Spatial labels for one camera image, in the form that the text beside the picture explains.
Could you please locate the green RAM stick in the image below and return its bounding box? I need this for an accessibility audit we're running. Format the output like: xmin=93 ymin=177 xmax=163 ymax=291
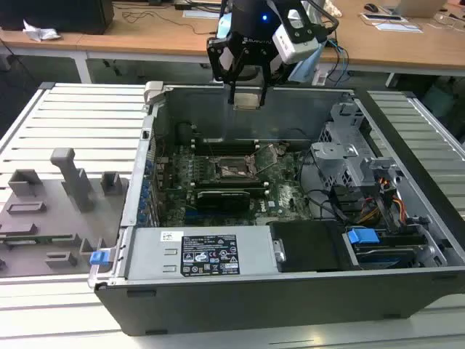
xmin=0 ymin=234 xmax=76 ymax=244

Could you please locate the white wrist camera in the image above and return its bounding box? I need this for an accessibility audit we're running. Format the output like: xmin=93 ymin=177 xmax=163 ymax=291
xmin=272 ymin=7 xmax=320 ymax=63

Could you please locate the CPU socket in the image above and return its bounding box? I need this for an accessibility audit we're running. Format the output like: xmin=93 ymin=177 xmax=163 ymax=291
xmin=214 ymin=155 xmax=263 ymax=182

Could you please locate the silver power supply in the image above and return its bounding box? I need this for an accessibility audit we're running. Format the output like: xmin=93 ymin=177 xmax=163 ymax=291
xmin=125 ymin=225 xmax=279 ymax=281

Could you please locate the white paper sheet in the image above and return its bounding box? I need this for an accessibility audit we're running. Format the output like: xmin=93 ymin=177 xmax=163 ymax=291
xmin=359 ymin=12 xmax=424 ymax=34
xmin=182 ymin=9 xmax=223 ymax=20

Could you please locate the wooden desk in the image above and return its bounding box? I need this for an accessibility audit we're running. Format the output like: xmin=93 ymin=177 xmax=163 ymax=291
xmin=0 ymin=0 xmax=92 ymax=84
xmin=76 ymin=0 xmax=465 ymax=88

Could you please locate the black PC case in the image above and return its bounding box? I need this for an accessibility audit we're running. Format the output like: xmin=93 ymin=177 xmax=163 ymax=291
xmin=88 ymin=80 xmax=465 ymax=337

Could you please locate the silver CPU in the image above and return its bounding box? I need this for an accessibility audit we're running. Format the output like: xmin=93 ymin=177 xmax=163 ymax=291
xmin=233 ymin=92 xmax=263 ymax=111

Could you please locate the black graphics card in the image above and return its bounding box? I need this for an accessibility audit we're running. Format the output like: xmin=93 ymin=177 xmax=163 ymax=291
xmin=195 ymin=188 xmax=252 ymax=214

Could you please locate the orange yellow wire bundle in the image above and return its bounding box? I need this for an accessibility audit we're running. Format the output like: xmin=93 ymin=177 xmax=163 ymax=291
xmin=357 ymin=177 xmax=407 ymax=223

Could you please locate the black plastic shroud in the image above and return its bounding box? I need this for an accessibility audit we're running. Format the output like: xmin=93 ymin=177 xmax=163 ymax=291
xmin=269 ymin=220 xmax=352 ymax=274

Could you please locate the hard disk in blue carrier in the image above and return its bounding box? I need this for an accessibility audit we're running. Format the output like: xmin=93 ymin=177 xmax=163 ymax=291
xmin=344 ymin=225 xmax=419 ymax=272

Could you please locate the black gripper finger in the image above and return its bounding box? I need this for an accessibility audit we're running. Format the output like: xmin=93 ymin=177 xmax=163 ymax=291
xmin=206 ymin=32 xmax=243 ymax=106
xmin=257 ymin=53 xmax=292 ymax=110

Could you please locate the black computer box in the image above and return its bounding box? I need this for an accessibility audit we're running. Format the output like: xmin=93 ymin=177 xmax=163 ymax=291
xmin=0 ymin=0 xmax=116 ymax=36

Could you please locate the green motherboard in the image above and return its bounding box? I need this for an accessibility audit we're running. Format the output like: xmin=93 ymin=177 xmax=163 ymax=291
xmin=154 ymin=140 xmax=315 ymax=229

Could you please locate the metal socket cover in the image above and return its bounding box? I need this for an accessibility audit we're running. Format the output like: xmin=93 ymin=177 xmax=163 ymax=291
xmin=246 ymin=143 xmax=290 ymax=172

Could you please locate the grey parts rack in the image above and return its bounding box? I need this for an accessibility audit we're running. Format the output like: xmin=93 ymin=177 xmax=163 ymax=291
xmin=0 ymin=147 xmax=131 ymax=279

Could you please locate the grey laptop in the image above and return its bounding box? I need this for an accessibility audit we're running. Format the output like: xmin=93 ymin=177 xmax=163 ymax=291
xmin=394 ymin=0 xmax=448 ymax=19

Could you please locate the crumpled white paper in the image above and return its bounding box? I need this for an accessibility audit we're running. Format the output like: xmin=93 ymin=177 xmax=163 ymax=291
xmin=22 ymin=18 xmax=62 ymax=42

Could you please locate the blue case latch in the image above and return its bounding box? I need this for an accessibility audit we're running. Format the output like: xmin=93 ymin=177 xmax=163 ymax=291
xmin=89 ymin=249 xmax=110 ymax=267

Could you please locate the black RAM slot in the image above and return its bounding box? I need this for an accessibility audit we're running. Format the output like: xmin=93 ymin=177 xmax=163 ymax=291
xmin=191 ymin=139 xmax=260 ymax=144
xmin=191 ymin=146 xmax=260 ymax=151
xmin=191 ymin=143 xmax=260 ymax=148
xmin=189 ymin=180 xmax=270 ymax=186
xmin=191 ymin=149 xmax=260 ymax=154

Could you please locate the metal drive cage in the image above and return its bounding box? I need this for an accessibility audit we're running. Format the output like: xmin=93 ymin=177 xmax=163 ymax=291
xmin=311 ymin=101 xmax=404 ymax=190

